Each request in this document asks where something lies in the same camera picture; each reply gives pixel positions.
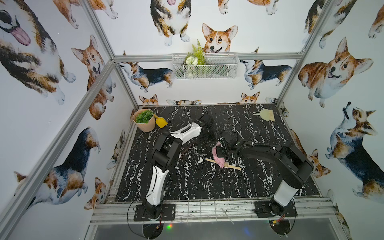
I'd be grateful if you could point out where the pink cloth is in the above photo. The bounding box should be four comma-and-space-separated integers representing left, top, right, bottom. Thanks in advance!
212, 142, 226, 169

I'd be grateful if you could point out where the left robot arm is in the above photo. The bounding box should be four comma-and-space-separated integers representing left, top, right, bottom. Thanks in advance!
143, 112, 214, 215

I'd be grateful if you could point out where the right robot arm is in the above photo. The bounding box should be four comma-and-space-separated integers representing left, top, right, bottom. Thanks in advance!
217, 132, 314, 216

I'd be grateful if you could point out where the beige hand brush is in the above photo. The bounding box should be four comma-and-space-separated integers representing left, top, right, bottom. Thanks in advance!
253, 109, 275, 122

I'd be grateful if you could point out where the yellow toy shovel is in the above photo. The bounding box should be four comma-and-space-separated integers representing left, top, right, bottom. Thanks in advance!
154, 114, 168, 129

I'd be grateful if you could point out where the terracotta pot green plant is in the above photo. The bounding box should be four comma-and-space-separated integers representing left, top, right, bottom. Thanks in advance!
133, 109, 156, 133

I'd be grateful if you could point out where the green fern white flower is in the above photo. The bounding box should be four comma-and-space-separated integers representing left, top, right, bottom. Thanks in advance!
183, 40, 207, 79

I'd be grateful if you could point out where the white wire wall basket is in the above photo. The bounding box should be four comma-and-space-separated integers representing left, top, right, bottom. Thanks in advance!
172, 53, 240, 80

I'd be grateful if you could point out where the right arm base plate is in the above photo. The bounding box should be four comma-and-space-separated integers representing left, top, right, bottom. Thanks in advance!
254, 200, 298, 218

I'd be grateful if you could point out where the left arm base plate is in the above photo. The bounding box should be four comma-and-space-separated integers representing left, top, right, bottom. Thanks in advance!
134, 204, 176, 222

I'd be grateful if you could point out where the aluminium front rail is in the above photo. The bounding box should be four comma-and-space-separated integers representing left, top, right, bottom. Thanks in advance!
90, 198, 337, 225

